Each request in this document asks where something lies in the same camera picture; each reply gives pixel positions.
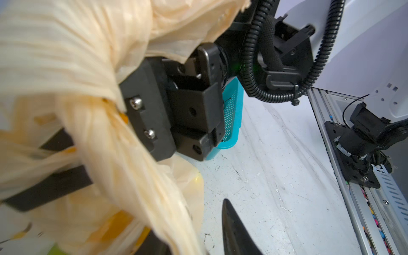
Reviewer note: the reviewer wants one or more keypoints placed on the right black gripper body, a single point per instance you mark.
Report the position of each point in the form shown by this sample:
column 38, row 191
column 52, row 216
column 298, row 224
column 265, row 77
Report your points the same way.
column 195, row 97

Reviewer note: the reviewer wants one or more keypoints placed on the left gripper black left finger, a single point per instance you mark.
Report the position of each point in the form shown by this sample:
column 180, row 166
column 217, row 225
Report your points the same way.
column 152, row 245

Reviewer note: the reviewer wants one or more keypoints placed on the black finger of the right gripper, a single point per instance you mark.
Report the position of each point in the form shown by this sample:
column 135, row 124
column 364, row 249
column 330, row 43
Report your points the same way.
column 57, row 131

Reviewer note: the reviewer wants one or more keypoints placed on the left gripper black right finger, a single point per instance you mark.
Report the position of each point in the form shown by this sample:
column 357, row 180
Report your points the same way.
column 236, row 239

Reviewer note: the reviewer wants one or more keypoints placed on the teal plastic fruit basket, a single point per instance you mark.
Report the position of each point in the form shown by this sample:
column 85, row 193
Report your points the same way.
column 233, row 106

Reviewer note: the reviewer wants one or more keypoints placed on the cream banana print plastic bag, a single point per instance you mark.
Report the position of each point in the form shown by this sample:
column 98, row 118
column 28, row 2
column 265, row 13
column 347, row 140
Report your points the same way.
column 94, row 45

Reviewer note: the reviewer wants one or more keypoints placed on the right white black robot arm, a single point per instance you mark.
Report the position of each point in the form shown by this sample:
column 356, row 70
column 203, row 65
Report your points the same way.
column 350, row 47

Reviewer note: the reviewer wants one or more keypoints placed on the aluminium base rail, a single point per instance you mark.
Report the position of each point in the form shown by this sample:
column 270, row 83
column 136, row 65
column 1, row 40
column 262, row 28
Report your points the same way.
column 377, row 207

